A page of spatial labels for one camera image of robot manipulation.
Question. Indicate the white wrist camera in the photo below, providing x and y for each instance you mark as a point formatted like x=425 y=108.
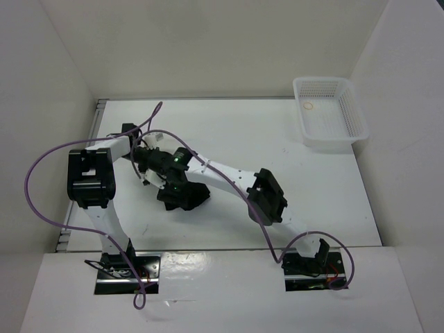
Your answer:
x=152 y=140
x=150 y=177

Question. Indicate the black skirt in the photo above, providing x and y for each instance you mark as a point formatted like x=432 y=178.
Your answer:
x=186 y=197

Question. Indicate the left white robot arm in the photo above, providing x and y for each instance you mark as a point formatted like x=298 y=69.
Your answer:
x=91 y=184

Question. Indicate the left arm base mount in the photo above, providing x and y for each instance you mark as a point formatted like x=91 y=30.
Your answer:
x=115 y=277

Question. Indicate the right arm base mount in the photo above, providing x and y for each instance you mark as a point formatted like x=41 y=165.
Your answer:
x=301 y=274

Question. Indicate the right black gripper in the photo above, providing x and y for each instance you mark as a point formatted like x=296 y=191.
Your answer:
x=166 y=180

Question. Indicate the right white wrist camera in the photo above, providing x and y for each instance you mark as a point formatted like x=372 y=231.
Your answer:
x=150 y=177

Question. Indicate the aluminium table edge rail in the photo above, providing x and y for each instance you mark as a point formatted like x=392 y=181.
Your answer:
x=65 y=233

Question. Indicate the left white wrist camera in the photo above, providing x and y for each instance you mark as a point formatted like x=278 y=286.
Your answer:
x=152 y=140

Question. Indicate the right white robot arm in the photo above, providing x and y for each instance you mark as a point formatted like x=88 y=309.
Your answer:
x=265 y=201

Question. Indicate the white plastic basket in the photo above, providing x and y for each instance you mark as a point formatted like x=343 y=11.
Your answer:
x=336 y=119

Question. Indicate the orange rubber band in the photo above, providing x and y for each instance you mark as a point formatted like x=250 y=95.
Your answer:
x=308 y=106

